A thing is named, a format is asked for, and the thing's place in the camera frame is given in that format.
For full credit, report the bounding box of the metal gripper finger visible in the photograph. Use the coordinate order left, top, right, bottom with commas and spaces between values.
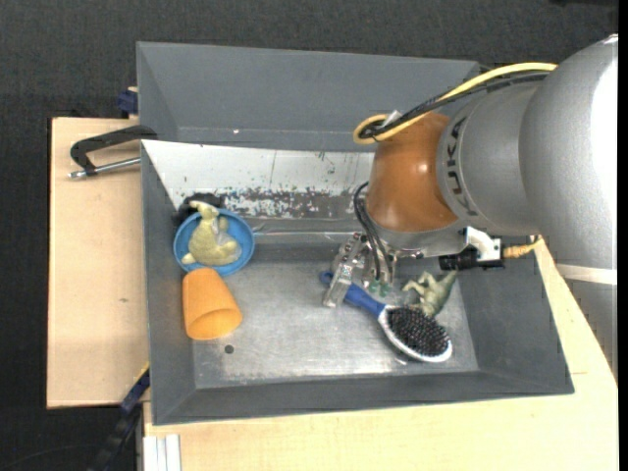
331, 240, 356, 277
321, 263, 356, 309

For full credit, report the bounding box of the grey metal bin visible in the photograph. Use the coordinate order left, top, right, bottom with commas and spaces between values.
134, 40, 576, 427

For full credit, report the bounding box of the green toy dinosaur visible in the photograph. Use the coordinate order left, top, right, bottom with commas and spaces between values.
401, 269, 460, 319

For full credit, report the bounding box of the blue and white hairbrush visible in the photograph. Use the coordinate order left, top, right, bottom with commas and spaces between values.
319, 270, 454, 364

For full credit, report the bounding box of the blue round bowl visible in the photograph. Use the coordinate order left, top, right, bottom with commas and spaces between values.
173, 207, 257, 279

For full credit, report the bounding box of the orange plastic cup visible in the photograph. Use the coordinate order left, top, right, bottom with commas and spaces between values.
182, 267, 244, 341

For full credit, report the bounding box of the yellow-green toy animal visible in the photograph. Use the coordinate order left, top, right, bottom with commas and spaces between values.
181, 199, 242, 268

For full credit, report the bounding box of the pale wood board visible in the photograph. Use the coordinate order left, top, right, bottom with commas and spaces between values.
45, 116, 151, 409

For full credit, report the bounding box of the black cylinder on white bracket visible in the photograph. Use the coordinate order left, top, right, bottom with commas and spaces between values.
438, 225, 506, 272

